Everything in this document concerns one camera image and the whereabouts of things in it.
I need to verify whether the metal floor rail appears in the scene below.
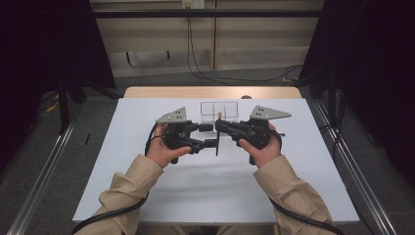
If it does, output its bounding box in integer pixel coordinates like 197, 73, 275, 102
312, 99, 399, 235
6, 104, 84, 235

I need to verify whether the black curtain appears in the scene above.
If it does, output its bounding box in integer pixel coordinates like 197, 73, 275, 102
0, 0, 116, 174
298, 0, 415, 190

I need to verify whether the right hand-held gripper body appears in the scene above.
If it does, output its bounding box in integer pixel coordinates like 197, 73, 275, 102
228, 105, 293, 151

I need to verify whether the wooden table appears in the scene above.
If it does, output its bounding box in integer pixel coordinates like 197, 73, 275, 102
122, 85, 303, 100

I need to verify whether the left hand-held gripper cable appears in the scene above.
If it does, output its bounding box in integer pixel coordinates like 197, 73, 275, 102
71, 122, 170, 235

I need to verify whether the black power cable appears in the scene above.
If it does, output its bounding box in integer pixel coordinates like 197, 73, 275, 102
189, 17, 304, 83
186, 17, 233, 86

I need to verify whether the person's leg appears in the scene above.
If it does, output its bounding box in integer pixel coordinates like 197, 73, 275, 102
216, 224, 277, 235
136, 224, 194, 235

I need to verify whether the person's right hand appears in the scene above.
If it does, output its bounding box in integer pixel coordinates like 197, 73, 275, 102
238, 121, 282, 169

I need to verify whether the white table cover sheet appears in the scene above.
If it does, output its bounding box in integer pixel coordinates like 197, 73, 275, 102
71, 97, 360, 226

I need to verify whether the white wall socket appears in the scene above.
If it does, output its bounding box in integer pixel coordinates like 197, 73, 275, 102
181, 0, 207, 10

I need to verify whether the person's right leg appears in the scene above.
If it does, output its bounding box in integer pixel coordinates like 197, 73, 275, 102
216, 224, 277, 235

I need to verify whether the hand-held gripper cable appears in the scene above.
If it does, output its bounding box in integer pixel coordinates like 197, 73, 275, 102
71, 122, 170, 235
267, 128, 346, 235

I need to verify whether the black stand post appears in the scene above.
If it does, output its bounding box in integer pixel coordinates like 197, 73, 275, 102
57, 76, 71, 135
326, 71, 337, 125

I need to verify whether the person's left leg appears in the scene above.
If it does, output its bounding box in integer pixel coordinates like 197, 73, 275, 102
136, 224, 194, 235

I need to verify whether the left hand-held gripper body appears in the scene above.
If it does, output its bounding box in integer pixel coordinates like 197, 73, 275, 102
156, 107, 207, 156

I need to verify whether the black horizontal bar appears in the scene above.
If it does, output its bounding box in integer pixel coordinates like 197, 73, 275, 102
92, 9, 324, 20

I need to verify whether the black floor cable bundle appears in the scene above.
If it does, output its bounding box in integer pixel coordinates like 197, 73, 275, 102
321, 91, 347, 155

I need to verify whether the right hand-held gripper cable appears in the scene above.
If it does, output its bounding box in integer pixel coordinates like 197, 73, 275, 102
267, 128, 346, 235

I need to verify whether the person's left hand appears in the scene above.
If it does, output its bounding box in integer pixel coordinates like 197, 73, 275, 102
146, 123, 193, 169

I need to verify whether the clear acrylic organizer box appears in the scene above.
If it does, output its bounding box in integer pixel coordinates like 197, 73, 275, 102
200, 101, 240, 135

